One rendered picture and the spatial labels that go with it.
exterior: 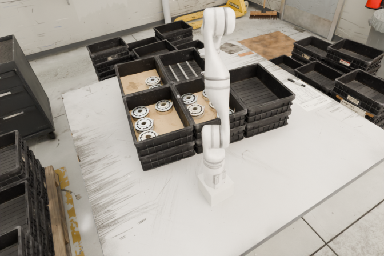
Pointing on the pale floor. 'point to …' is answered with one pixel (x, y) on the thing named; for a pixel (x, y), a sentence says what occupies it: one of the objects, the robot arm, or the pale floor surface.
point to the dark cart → (22, 95)
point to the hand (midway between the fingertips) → (212, 83)
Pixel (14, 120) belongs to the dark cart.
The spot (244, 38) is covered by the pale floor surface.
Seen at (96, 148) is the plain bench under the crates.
